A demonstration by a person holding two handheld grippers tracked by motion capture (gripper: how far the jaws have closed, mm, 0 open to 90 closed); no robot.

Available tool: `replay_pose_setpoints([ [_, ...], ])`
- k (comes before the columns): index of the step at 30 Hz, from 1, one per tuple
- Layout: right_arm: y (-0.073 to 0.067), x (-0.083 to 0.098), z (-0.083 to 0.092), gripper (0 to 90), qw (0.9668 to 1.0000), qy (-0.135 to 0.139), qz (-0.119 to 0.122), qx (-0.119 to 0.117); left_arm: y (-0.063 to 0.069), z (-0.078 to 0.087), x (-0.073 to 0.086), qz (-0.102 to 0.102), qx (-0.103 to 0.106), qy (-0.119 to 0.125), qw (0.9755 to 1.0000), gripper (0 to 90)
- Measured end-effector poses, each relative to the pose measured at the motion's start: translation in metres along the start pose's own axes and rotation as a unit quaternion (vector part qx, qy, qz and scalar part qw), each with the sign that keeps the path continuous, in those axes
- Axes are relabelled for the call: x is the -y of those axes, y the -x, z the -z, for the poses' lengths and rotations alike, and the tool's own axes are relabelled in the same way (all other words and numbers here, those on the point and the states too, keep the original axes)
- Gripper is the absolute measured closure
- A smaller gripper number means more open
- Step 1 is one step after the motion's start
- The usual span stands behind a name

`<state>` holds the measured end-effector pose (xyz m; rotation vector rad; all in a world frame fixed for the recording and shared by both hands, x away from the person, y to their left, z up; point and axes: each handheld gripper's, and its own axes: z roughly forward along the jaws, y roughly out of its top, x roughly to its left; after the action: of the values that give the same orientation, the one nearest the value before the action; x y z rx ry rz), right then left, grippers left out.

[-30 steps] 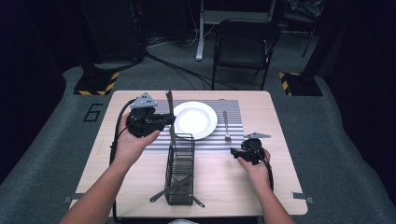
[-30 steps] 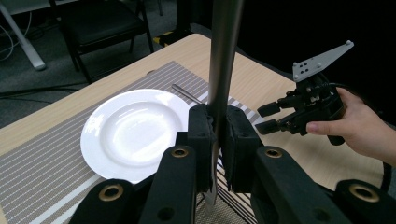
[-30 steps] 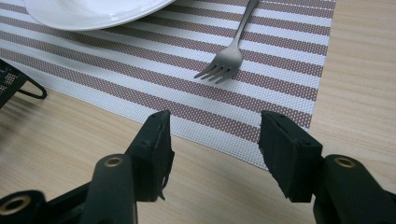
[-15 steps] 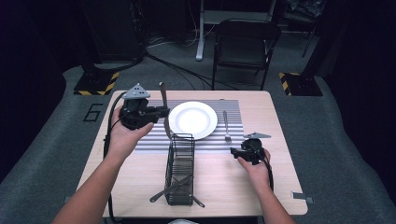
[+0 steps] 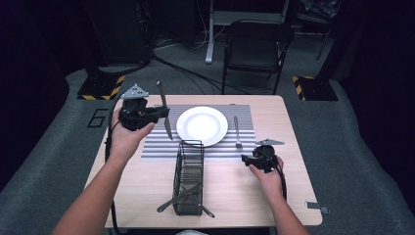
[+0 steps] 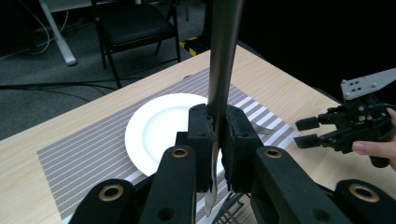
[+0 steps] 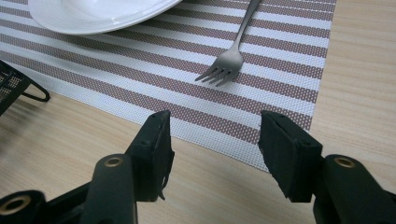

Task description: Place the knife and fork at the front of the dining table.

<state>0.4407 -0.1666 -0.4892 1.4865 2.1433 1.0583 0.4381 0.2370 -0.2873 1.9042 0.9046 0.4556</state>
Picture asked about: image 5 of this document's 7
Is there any person's white clothing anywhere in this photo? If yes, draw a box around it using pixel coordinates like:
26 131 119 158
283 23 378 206
175 228 210 235

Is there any grey striped placemat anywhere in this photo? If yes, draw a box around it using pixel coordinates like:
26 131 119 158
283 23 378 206
140 104 260 164

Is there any black wire cutlery basket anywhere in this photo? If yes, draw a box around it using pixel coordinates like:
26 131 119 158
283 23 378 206
171 139 206 217

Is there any person's left hand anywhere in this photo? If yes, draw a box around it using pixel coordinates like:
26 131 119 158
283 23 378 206
109 108 156 165

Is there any white desk frame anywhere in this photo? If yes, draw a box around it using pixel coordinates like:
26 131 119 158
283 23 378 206
205 0 292 65

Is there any dark metal table knife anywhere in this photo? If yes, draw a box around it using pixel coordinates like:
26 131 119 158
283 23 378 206
156 80 174 141

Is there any black folding chair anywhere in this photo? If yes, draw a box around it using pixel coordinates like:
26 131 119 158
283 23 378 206
222 19 296 96

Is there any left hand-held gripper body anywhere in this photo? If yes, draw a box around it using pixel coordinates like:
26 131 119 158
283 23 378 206
118 83 155 132

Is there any dark metal fork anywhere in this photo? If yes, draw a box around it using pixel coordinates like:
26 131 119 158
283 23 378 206
232 116 244 150

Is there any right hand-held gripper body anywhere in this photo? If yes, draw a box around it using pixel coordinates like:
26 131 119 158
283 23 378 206
253 138 286 174

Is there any grey metal table bracket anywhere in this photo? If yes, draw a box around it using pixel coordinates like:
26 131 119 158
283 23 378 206
304 200 331 215

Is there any person's right hand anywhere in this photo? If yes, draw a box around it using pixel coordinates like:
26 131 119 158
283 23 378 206
248 156 286 201

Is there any black cabinet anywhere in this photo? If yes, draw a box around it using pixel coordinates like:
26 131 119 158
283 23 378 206
82 0 155 68

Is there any dark cutlery piece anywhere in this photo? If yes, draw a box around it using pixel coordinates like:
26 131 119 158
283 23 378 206
177 185 216 218
156 183 204 213

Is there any black floor cable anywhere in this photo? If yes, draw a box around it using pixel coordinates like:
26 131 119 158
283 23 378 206
151 53 253 96

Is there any black yellow striped base plate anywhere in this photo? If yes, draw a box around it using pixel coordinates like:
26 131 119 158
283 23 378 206
292 75 340 102
76 74 126 101

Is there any hand-held gripper black cable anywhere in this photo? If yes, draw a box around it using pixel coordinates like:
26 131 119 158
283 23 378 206
104 97 122 235
266 152 289 202

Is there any left hand-held gripper black cable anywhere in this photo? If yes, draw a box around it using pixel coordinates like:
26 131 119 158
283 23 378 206
104 97 122 235

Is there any white round plate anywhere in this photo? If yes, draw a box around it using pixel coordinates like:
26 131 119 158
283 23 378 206
175 106 229 148

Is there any right hand-held gripper black cable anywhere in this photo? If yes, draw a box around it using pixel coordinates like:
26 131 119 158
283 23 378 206
266 152 289 202

